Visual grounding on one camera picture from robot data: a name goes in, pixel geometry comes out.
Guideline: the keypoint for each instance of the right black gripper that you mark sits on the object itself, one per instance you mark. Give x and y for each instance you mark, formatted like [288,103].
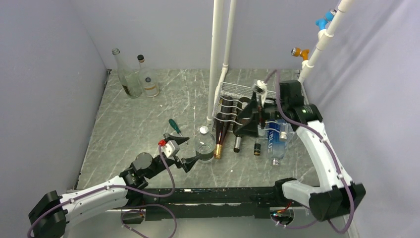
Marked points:
[251,129]

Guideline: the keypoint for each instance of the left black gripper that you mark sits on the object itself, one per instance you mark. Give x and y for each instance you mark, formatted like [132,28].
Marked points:
[187,163]

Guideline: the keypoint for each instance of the clear bottle silver cap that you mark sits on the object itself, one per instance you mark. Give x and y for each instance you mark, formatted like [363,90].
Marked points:
[204,144]

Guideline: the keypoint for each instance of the clear bottle white label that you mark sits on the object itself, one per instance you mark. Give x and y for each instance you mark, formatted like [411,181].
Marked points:
[149,83]

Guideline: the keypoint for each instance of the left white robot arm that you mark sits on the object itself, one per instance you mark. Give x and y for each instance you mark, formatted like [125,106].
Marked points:
[54,214]

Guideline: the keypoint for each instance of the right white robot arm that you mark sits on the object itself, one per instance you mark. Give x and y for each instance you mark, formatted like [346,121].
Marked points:
[315,157]

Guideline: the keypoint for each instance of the dark bottle grey foil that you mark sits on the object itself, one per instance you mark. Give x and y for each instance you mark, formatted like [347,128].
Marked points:
[238,144]

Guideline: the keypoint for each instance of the dark bottle black cap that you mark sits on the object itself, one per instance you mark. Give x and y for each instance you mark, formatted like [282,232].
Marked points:
[257,148]

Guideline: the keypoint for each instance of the dark bottle gold foil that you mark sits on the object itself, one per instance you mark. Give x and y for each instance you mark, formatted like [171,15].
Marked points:
[221,131]

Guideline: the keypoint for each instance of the clear bottle dark green label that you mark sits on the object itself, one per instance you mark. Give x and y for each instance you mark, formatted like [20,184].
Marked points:
[283,131]

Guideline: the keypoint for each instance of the blue labelled water bottle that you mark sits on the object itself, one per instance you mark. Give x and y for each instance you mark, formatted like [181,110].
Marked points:
[275,149]

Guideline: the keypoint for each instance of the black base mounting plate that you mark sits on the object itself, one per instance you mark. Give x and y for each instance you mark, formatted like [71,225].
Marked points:
[216,202]

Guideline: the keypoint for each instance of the orange pipe nozzle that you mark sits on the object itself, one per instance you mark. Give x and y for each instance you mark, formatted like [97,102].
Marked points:
[298,52]

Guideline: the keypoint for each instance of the thick white vertical pipe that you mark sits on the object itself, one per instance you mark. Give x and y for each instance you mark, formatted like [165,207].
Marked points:
[214,55]

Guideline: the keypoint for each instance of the blue pipe nozzle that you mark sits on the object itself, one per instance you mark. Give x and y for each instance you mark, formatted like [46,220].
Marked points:
[328,17]

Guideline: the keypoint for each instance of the slanted white pipe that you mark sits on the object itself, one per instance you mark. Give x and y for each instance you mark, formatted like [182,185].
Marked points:
[324,37]

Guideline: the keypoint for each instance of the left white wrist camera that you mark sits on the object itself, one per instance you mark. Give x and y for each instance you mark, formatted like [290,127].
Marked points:
[170,148]

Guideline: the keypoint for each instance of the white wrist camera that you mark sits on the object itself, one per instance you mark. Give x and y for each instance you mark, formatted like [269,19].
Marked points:
[170,148]
[260,89]

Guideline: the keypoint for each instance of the white wire wine rack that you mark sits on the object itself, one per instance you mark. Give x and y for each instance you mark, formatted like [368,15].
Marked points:
[236,92]

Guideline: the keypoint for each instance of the green handled screwdriver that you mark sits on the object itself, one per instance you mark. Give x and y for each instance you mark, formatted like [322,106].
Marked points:
[175,126]

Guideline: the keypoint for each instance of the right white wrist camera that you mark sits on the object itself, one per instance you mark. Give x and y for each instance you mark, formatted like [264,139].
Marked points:
[260,89]

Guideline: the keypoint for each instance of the aluminium frame rail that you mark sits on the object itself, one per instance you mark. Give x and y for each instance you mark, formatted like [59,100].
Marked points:
[257,202]

